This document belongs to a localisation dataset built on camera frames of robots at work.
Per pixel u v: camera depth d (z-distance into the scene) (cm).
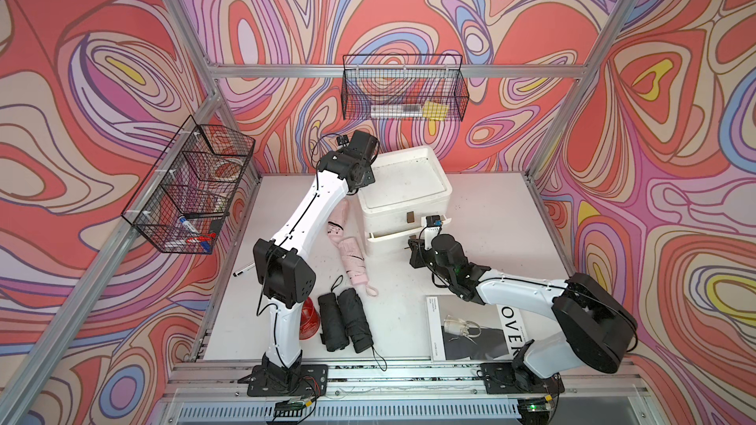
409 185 85
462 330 78
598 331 43
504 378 73
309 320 74
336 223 101
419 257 76
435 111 82
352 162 59
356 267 91
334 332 80
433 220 75
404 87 96
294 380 64
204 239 64
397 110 82
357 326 79
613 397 72
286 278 50
